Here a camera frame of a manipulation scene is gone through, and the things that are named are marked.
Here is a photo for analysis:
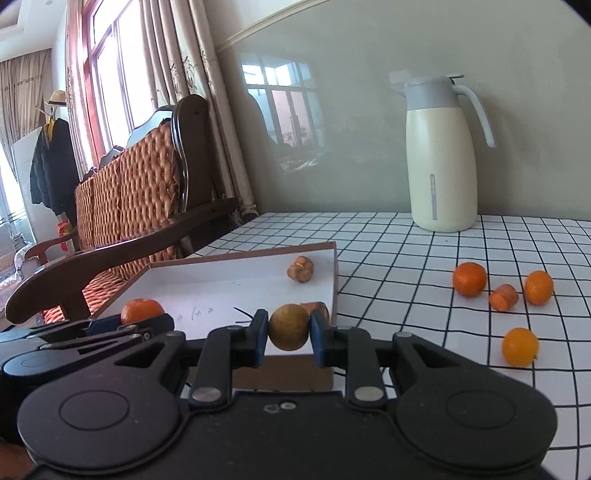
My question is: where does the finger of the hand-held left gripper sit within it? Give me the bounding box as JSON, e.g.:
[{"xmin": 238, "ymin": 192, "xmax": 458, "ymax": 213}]
[{"xmin": 44, "ymin": 313, "xmax": 176, "ymax": 357}]

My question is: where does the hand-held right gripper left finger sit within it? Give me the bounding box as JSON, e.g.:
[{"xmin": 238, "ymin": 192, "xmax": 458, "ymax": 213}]
[{"xmin": 111, "ymin": 309, "xmax": 269, "ymax": 409}]

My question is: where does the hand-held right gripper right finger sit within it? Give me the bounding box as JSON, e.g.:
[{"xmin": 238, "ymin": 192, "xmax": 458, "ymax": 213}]
[{"xmin": 309, "ymin": 310, "xmax": 467, "ymax": 409}]

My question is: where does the orange tangerine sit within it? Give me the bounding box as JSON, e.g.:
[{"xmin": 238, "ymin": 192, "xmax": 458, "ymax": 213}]
[
  {"xmin": 524, "ymin": 270, "xmax": 554, "ymax": 306},
  {"xmin": 452, "ymin": 261, "xmax": 488, "ymax": 298},
  {"xmin": 121, "ymin": 298, "xmax": 165, "ymax": 325},
  {"xmin": 502, "ymin": 328, "xmax": 540, "ymax": 368}
]

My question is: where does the small yellow-brown round fruit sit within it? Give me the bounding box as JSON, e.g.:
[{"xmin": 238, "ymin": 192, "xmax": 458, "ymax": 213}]
[{"xmin": 269, "ymin": 304, "xmax": 310, "ymax": 352}]

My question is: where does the brown cardboard box white inside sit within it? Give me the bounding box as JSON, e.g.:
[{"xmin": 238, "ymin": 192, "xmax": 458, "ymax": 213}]
[{"xmin": 90, "ymin": 241, "xmax": 340, "ymax": 393}]

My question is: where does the wrinkled brown-orange fruit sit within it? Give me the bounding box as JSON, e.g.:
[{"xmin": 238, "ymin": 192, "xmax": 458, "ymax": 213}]
[{"xmin": 287, "ymin": 256, "xmax": 315, "ymax": 284}]

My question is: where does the dark wooden sofa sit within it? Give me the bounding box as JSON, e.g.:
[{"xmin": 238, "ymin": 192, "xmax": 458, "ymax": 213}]
[{"xmin": 4, "ymin": 95, "xmax": 238, "ymax": 333}]

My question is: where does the white black checked tablecloth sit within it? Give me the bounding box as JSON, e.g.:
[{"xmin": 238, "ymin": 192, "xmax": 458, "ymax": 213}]
[{"xmin": 187, "ymin": 211, "xmax": 591, "ymax": 467}]

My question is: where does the orange woven sofa cushion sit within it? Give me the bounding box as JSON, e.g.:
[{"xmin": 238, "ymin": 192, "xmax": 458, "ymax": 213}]
[{"xmin": 44, "ymin": 122, "xmax": 190, "ymax": 324}]

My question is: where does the dark hanging jacket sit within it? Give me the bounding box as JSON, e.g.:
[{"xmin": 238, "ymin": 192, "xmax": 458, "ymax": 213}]
[{"xmin": 30, "ymin": 117, "xmax": 81, "ymax": 227}]

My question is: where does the white cabinet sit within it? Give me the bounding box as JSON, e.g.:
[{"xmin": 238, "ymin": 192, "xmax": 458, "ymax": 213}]
[{"xmin": 11, "ymin": 127, "xmax": 42, "ymax": 243}]

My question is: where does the cream thermos jug grey lid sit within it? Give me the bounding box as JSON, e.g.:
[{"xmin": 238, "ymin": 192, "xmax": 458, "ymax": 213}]
[{"xmin": 403, "ymin": 74, "xmax": 498, "ymax": 233}]

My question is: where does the beige patterned curtain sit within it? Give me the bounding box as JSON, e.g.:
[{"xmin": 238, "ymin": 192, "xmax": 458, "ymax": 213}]
[{"xmin": 139, "ymin": 0, "xmax": 259, "ymax": 222}]

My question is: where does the beige sheer curtain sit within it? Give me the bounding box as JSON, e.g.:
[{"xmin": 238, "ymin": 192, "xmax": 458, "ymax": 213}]
[{"xmin": 0, "ymin": 51, "xmax": 51, "ymax": 144}]

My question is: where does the window with red frame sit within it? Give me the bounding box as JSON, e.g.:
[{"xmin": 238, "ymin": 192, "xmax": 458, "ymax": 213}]
[{"xmin": 69, "ymin": 0, "xmax": 162, "ymax": 153}]

